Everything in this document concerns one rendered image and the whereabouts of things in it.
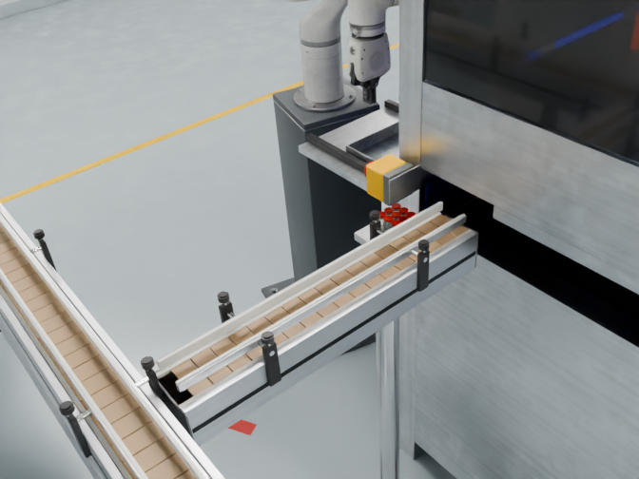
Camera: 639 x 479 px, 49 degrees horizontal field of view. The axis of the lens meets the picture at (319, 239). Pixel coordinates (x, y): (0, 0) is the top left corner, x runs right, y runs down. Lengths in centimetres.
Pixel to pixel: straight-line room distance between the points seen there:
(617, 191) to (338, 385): 141
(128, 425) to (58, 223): 236
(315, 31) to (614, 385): 121
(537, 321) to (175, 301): 168
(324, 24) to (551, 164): 96
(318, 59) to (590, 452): 124
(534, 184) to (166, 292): 186
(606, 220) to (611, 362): 29
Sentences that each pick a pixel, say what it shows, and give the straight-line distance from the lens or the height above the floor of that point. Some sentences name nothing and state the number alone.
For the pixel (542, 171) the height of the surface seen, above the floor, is 113.
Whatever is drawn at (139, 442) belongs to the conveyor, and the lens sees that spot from 113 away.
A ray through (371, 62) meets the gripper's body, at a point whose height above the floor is 114.
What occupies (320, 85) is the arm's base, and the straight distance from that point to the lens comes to 208.
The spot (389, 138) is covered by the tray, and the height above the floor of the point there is 88.
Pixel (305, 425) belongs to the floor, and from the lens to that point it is 228.
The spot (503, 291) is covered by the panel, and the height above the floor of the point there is 83.
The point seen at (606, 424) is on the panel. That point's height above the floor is 66.
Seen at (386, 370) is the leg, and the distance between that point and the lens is 154.
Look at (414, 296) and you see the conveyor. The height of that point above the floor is 87.
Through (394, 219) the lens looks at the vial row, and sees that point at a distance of 150.
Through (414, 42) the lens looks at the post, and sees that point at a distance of 138.
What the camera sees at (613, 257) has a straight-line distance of 126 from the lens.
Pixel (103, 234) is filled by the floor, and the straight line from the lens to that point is 328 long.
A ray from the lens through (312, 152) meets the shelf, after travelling 183.
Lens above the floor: 178
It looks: 37 degrees down
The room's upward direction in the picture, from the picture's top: 5 degrees counter-clockwise
